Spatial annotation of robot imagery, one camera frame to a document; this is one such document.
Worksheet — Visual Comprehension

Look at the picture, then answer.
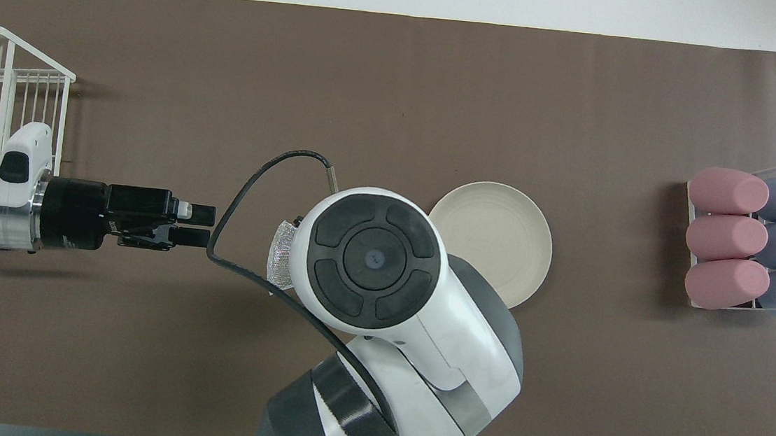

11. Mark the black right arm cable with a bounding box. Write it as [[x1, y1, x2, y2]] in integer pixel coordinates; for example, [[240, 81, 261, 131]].
[[190, 143, 697, 436]]

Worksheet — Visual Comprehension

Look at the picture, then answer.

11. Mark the white wire dish rack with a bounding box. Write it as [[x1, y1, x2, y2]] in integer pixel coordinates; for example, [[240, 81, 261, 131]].
[[0, 25, 80, 251]]

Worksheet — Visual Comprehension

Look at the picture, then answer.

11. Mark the brown table mat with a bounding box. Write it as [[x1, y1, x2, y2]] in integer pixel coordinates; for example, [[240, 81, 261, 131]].
[[0, 0, 776, 436]]

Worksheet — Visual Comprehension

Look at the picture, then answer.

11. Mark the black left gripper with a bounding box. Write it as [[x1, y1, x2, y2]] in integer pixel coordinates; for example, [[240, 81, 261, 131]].
[[34, 177, 218, 263]]

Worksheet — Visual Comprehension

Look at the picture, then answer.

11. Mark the pink plastic cup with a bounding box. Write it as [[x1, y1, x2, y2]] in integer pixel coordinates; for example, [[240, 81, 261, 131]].
[[684, 211, 772, 266], [682, 255, 773, 315], [686, 164, 772, 219]]

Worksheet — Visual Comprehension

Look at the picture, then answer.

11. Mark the cream round plate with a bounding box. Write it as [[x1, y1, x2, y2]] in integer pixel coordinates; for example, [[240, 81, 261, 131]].
[[421, 176, 558, 314]]

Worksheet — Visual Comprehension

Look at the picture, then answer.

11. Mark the silver mesh sponge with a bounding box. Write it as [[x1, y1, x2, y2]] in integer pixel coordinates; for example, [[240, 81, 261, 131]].
[[264, 217, 303, 295]]

